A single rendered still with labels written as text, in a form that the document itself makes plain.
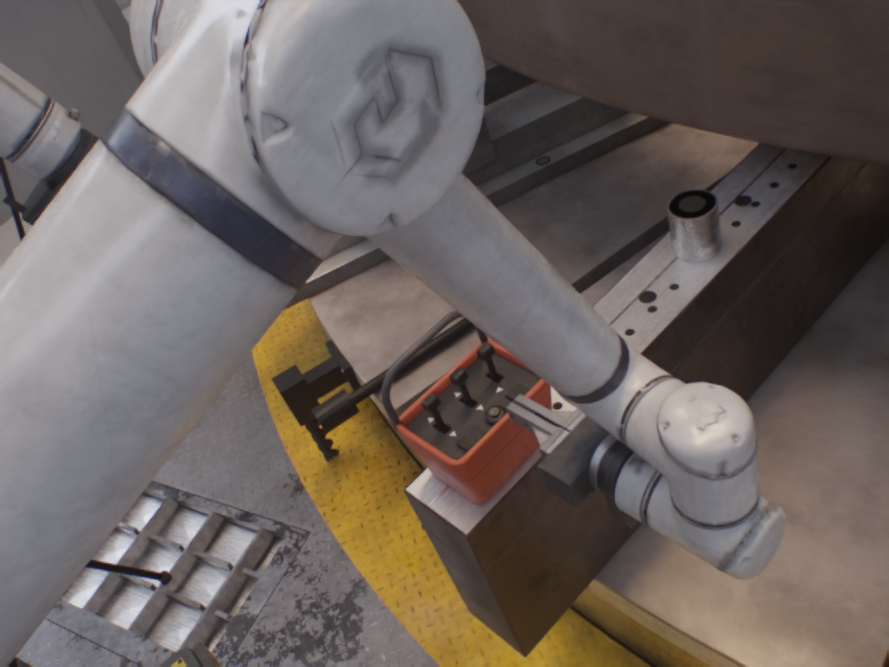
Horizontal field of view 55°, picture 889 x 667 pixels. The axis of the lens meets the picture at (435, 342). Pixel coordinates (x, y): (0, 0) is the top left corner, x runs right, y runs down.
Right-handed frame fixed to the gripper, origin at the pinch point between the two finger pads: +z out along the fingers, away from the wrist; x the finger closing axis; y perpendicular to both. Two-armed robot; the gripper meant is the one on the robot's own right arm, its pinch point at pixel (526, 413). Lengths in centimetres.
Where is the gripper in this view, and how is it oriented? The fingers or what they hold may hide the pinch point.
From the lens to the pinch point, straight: 109.6
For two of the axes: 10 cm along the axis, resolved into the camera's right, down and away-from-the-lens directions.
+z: -6.6, -3.6, 6.6
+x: -6.9, 6.3, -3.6
